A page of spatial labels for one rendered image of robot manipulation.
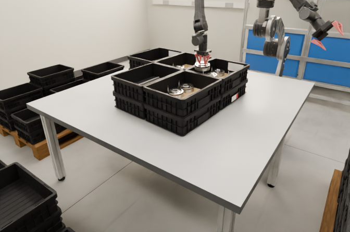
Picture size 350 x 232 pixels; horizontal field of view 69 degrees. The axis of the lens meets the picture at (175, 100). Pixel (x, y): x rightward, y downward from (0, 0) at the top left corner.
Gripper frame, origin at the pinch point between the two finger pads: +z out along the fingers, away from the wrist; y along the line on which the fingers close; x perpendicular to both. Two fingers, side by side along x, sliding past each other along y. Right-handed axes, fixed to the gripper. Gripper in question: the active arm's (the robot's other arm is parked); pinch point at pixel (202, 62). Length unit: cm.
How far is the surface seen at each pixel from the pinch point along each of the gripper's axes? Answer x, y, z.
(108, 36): 137, -321, 62
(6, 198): -127, -27, 40
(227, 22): 274, -148, 41
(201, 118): -30.6, 22.6, 20.2
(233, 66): 29.3, 7.5, 10.6
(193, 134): -42, 25, 24
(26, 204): -121, -16, 40
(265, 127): -9, 53, 25
